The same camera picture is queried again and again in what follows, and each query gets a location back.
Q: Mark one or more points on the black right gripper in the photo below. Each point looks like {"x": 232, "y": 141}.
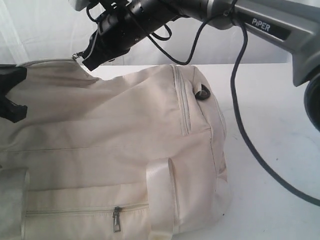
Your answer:
{"x": 117, "y": 33}

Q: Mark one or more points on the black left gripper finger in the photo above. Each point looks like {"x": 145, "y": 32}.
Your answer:
{"x": 11, "y": 111}
{"x": 10, "y": 76}

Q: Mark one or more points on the beige duffel bag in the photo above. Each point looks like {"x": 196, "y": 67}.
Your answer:
{"x": 137, "y": 157}

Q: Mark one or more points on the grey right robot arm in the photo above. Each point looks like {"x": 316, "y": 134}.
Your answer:
{"x": 291, "y": 26}

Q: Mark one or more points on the white backdrop curtain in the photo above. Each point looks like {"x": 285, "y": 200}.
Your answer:
{"x": 51, "y": 29}

